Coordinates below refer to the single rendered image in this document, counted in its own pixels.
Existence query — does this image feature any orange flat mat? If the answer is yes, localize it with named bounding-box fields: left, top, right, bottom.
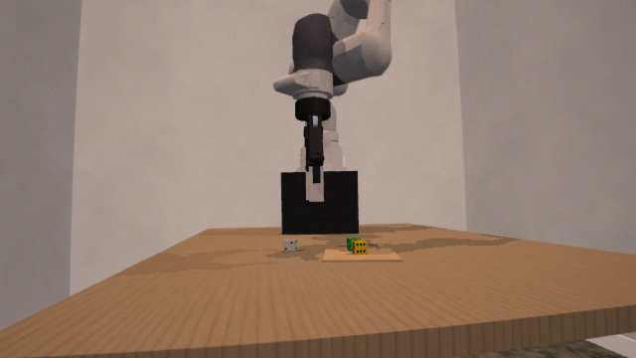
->
left=322, top=249, right=402, bottom=263

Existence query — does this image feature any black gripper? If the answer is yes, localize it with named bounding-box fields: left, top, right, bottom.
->
left=295, top=96, right=331, bottom=202

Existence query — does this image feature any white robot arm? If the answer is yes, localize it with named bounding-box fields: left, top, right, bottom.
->
left=273, top=0, right=392, bottom=171

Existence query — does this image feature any white die with black pips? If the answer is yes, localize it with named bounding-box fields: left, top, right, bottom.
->
left=283, top=239, right=297, bottom=252

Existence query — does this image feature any yellow die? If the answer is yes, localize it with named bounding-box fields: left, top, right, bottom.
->
left=352, top=240, right=367, bottom=255

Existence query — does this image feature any green die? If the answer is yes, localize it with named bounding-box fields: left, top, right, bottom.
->
left=347, top=238, right=360, bottom=251

